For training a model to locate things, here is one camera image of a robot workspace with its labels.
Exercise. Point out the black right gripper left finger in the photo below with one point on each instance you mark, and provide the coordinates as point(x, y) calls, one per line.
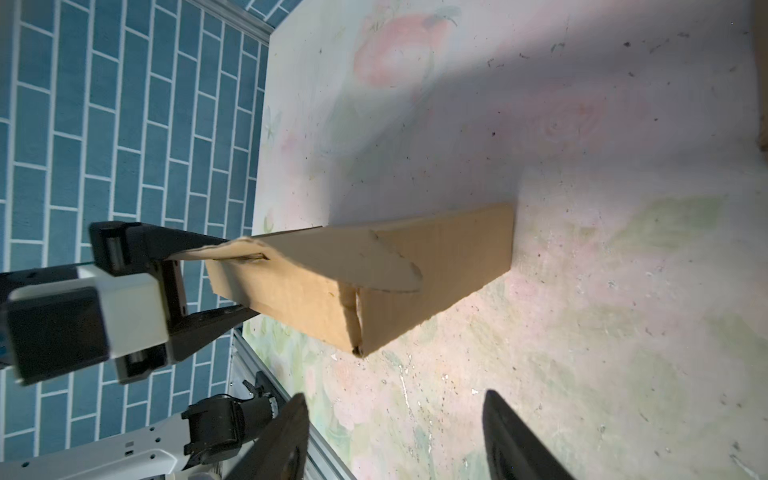
point(281, 450)

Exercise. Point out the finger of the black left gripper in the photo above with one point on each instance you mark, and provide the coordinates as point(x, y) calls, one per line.
point(190, 333)
point(126, 248)

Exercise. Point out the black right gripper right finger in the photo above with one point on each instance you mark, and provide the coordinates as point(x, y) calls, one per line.
point(512, 450)

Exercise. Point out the brown cardboard box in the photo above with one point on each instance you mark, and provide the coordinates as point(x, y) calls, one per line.
point(759, 30)

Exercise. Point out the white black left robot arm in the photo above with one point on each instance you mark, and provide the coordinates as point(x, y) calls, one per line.
point(209, 431)

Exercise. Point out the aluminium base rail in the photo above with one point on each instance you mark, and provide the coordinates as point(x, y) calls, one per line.
point(252, 381)

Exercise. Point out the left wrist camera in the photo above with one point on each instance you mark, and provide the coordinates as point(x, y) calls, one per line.
point(59, 320)

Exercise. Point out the aluminium corner post left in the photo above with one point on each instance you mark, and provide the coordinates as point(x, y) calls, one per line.
point(237, 17)

